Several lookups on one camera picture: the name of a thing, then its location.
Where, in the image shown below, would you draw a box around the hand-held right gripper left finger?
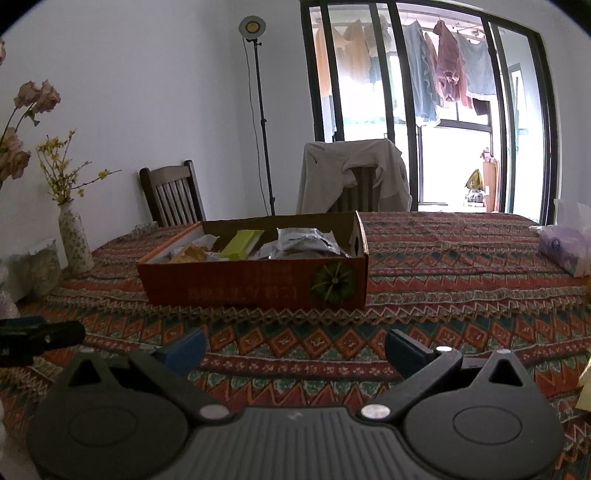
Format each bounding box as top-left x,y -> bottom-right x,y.
58,327 -> 235,422

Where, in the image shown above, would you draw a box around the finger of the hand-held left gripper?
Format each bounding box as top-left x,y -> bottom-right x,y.
0,322 -> 87,367
0,316 -> 45,335

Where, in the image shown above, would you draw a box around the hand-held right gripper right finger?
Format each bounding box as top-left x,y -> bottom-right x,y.
355,329 -> 544,422

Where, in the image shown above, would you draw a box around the orange cardboard box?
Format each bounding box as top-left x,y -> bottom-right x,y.
136,210 -> 369,311

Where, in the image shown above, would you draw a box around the yellow cracker packet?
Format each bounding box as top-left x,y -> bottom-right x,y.
168,244 -> 208,264

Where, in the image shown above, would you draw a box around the green snack packet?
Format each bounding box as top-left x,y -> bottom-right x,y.
221,229 -> 265,260

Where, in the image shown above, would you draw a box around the silver white snack packet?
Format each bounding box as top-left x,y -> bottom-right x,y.
276,227 -> 335,252

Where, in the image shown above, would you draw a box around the patterned red tablecloth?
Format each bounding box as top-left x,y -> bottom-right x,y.
0,210 -> 591,480

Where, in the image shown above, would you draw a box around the floral ceramic vase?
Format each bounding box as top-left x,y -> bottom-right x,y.
58,200 -> 95,275

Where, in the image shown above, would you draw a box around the yellow flower branches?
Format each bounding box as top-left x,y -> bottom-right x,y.
36,129 -> 123,206

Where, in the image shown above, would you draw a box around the jacket-covered wooden chair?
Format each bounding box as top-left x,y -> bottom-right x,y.
335,166 -> 384,213

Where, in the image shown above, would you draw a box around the dark wooden chair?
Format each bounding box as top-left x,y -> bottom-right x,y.
139,160 -> 207,228

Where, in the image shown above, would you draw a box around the wooden board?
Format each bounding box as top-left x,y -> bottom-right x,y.
482,159 -> 498,213

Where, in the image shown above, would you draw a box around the beige jacket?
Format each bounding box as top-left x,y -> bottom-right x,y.
295,138 -> 413,214

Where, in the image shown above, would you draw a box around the purple tissue pack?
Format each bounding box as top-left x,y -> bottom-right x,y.
538,198 -> 591,278

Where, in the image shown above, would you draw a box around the pink flowers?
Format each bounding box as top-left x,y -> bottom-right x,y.
0,41 -> 62,190

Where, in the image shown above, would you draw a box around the hanging blue jeans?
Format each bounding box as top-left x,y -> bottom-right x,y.
402,21 -> 439,125

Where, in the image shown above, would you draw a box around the hanging maroon shirt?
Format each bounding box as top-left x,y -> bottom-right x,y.
431,19 -> 472,109

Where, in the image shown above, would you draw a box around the hanging light blue shirt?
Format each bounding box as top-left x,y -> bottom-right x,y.
459,34 -> 499,100

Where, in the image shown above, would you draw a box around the hanging beige clothes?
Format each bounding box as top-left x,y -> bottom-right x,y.
314,18 -> 393,86

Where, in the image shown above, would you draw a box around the black light stand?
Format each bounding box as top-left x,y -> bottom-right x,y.
239,15 -> 278,217

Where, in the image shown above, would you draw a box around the black sliding door frame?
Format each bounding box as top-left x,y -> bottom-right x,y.
299,0 -> 559,227

